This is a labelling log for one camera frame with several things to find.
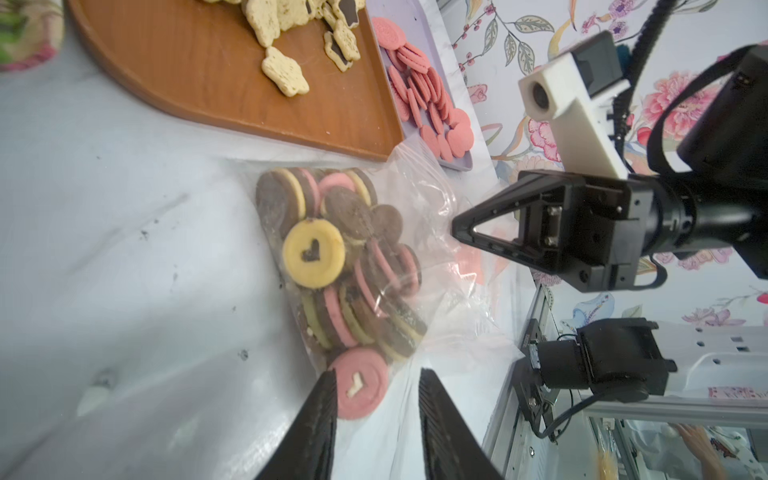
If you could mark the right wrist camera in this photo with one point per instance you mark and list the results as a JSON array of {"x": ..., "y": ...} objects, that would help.
[{"x": 574, "y": 94}]

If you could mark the floral pattern tray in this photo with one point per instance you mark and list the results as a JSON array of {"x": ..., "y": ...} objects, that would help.
[{"x": 32, "y": 32}]

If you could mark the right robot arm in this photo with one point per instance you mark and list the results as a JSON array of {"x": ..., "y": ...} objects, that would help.
[{"x": 726, "y": 154}]

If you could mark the bag of brown cookies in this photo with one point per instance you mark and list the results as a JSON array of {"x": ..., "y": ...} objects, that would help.
[{"x": 342, "y": 242}]

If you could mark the bag of cream cookies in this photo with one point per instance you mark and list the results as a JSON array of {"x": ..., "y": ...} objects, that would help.
[{"x": 475, "y": 303}]

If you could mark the pile of pink cookies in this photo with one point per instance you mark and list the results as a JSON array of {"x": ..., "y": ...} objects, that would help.
[{"x": 422, "y": 98}]

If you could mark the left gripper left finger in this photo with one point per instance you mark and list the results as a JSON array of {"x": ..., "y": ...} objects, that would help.
[{"x": 307, "y": 449}]

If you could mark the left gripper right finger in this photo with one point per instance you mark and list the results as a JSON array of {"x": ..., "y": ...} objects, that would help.
[{"x": 450, "y": 451}]

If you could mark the brown wooden tray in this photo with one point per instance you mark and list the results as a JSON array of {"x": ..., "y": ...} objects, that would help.
[{"x": 201, "y": 62}]

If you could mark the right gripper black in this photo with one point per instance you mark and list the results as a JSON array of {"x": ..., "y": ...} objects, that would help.
[{"x": 589, "y": 231}]

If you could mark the pile of cream star cookies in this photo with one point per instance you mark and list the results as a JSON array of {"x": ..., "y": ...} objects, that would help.
[{"x": 288, "y": 30}]

